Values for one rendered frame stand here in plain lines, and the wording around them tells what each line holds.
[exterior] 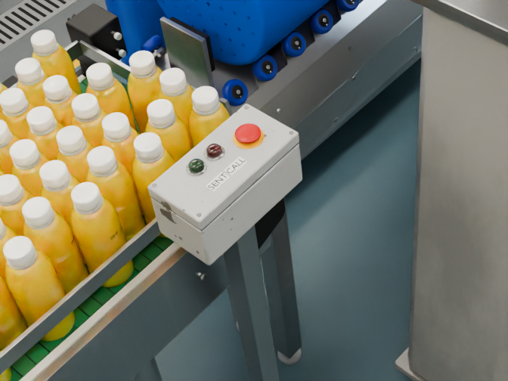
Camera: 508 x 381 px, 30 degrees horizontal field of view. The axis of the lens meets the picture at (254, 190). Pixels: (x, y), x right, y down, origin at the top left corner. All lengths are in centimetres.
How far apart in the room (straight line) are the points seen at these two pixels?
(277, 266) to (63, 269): 74
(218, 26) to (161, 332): 51
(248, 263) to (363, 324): 101
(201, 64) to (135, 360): 49
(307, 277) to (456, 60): 112
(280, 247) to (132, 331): 60
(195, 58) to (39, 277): 50
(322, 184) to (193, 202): 148
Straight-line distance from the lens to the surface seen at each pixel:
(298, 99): 169
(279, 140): 130
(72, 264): 138
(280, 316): 218
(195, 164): 127
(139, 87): 150
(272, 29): 152
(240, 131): 131
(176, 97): 145
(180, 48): 161
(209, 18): 160
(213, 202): 124
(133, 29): 218
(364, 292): 247
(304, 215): 263
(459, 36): 149
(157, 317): 149
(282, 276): 206
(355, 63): 179
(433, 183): 175
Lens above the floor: 204
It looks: 49 degrees down
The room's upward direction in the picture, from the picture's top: 9 degrees counter-clockwise
